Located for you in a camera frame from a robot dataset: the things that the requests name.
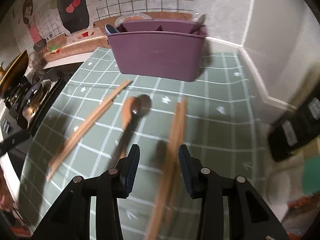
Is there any black gas stove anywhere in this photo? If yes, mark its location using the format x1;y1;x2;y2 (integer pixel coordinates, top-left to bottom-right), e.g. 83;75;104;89
1;68;67;138

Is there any black spoon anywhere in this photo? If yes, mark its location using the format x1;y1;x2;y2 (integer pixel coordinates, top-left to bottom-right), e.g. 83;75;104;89
107;94;151;169
189;14;206;34

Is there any brown wooden spoon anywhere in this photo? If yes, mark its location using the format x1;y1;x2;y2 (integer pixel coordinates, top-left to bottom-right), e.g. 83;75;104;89
120;96;137;160

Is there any teal cap salt shaker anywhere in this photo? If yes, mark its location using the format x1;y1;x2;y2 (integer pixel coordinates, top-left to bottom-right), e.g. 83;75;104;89
302;156;320;195

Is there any purple utensil holder box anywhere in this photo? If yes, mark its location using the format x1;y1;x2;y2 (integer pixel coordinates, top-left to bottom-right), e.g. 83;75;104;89
107;19;207;82

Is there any green checkered table mat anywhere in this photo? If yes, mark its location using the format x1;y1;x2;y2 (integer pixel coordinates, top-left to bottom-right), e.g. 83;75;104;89
18;48;260;239

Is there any person left hand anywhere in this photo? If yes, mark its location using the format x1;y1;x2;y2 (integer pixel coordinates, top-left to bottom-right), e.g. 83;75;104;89
0;170;13;212

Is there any cartoon couple wall sticker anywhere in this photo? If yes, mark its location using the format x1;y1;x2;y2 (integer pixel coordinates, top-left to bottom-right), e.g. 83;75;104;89
9;0;193;49

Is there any black pan with lid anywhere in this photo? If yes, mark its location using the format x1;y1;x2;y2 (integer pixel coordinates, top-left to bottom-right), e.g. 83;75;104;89
1;50;29;98

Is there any soy sauce bottle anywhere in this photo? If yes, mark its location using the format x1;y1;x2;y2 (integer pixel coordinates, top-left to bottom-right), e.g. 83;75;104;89
267;85;319;162

